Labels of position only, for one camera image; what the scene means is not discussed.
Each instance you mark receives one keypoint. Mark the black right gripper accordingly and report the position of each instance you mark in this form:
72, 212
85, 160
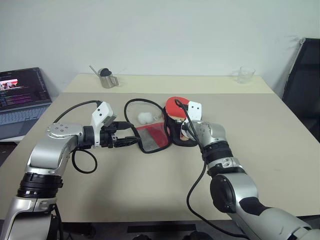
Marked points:
178, 125

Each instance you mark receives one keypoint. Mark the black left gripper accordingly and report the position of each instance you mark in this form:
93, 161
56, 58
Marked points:
107, 137

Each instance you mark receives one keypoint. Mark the red table tennis paddle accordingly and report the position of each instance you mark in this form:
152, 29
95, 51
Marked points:
175, 106

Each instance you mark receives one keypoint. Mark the red black paddle case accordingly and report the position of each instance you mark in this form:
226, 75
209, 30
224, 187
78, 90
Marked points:
152, 137

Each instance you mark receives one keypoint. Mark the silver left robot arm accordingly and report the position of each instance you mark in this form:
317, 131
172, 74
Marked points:
50, 150

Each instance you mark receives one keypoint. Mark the white fluffy ball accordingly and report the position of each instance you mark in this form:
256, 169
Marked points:
144, 118

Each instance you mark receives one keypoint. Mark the stainless steel cup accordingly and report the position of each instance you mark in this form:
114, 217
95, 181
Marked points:
108, 81

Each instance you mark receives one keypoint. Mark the black rounded object in cup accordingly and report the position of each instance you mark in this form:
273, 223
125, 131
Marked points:
105, 72

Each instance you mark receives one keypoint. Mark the thin metal stick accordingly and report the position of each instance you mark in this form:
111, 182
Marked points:
93, 70

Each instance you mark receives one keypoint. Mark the clear glass beaker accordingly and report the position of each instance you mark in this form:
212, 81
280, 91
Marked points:
243, 75

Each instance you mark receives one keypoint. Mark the open grey laptop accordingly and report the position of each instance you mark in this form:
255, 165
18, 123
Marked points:
20, 112

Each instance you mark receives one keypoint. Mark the black chair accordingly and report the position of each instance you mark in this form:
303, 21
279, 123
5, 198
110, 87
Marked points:
305, 87

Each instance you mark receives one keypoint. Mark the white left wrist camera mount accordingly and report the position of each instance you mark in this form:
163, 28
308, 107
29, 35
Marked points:
101, 112

